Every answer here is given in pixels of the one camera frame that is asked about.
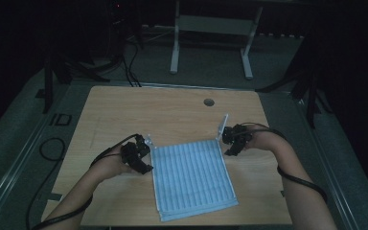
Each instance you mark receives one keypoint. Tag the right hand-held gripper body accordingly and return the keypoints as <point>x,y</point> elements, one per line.
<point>238,135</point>

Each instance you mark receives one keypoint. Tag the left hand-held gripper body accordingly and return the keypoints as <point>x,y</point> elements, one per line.
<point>132,153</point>

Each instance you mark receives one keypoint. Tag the blue striped towel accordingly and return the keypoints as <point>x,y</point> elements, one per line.
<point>191,179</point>

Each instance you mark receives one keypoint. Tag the person's left hand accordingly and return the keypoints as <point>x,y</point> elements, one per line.
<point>111,164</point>

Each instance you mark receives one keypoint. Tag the person's right hand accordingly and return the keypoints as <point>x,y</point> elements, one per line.
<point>263,137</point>

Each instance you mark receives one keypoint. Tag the black metal stand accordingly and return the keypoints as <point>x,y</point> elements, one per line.
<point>311,102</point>
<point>48,86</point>

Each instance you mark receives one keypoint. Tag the white metal desk frame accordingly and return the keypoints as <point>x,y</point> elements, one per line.
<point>215,25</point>

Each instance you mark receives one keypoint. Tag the grey metal floor rail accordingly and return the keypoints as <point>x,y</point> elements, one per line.
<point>16,166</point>
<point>338,198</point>

